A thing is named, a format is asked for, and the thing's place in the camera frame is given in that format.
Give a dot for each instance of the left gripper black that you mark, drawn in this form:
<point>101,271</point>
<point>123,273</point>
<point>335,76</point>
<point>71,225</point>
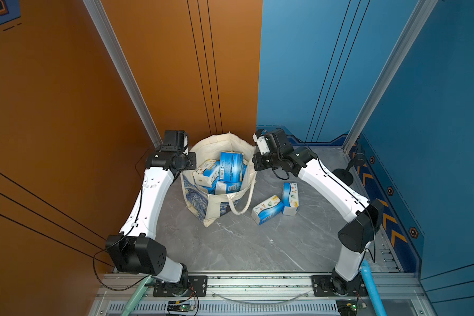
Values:
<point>191,164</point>

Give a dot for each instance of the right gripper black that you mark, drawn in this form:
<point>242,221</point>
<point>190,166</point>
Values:
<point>257,160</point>

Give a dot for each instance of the blue tissue pack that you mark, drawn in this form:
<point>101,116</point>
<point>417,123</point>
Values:
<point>207,173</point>
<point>267,209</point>
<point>290,198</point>

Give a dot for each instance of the white-topped tissue pack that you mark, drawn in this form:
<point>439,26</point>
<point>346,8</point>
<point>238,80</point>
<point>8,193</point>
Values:
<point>231,166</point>

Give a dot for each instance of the blue tissue pack frontmost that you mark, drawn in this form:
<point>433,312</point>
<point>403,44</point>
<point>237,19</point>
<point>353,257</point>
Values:
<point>222,187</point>

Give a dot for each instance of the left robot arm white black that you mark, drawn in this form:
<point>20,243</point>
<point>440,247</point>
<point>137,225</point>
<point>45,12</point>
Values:
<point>135,250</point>

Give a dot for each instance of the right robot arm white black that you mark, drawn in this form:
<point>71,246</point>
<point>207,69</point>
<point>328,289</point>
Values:
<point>363,217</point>

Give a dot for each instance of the black round stand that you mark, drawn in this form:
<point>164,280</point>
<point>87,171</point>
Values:
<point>344,174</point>

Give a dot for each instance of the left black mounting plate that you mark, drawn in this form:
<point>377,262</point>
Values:
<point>191,284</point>

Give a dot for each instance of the black mounting plate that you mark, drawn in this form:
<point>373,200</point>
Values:
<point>191,284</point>
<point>324,285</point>

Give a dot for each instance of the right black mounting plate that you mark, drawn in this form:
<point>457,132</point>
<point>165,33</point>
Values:
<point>324,285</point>

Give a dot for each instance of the left circuit board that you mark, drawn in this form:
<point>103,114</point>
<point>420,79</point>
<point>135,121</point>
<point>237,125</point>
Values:
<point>180,308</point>

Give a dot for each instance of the circuit board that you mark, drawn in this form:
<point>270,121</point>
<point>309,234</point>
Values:
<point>180,308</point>
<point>350,308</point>

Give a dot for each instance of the white vented grille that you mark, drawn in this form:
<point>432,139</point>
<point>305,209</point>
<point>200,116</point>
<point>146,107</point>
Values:
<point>215,307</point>

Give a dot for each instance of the right circuit board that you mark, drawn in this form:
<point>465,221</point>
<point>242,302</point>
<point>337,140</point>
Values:
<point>350,308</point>

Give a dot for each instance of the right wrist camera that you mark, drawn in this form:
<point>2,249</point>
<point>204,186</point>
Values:
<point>275,141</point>

